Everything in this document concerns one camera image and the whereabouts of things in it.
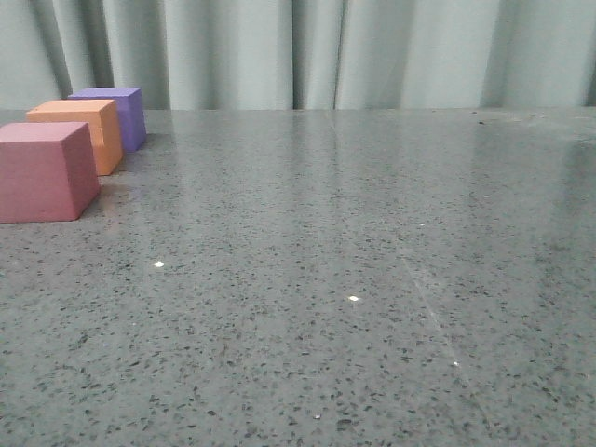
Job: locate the white pleated curtain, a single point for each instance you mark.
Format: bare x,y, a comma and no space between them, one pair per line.
259,55

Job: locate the purple foam cube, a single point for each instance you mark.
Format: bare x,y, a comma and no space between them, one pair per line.
129,110

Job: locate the pink foam cube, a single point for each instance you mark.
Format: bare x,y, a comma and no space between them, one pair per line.
47,172

